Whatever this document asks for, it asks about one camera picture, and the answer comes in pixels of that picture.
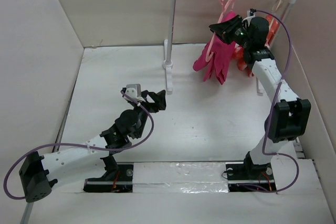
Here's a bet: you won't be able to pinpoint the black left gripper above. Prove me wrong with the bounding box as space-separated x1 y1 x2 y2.
131 89 164 138

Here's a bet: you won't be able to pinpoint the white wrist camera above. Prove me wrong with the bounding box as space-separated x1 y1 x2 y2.
243 8 256 23
121 84 145 102

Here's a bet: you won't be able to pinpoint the pink trousers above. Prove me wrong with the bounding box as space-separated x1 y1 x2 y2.
192 11 238 86

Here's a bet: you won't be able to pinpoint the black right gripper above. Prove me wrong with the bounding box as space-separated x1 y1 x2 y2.
209 14 252 49

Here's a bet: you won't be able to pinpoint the metal rail left edge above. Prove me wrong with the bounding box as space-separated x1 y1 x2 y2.
20 202 34 224

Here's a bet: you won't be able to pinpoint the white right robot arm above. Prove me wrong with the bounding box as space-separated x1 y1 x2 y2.
209 15 311 179

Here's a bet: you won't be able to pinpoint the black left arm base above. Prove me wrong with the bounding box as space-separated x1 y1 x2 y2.
83 155 134 193

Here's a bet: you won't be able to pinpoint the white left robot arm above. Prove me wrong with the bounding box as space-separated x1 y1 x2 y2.
19 85 166 202

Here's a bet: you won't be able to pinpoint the pink plastic hanger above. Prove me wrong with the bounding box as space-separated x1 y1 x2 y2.
205 0 235 62

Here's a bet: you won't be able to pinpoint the orange floral garment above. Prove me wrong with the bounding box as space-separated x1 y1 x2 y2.
230 14 279 77

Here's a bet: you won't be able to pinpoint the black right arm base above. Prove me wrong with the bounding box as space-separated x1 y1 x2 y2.
222 161 277 193

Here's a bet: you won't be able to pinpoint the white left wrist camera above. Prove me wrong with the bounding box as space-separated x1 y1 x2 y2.
121 84 145 102

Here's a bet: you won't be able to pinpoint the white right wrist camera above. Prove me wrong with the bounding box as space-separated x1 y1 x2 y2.
243 8 256 23

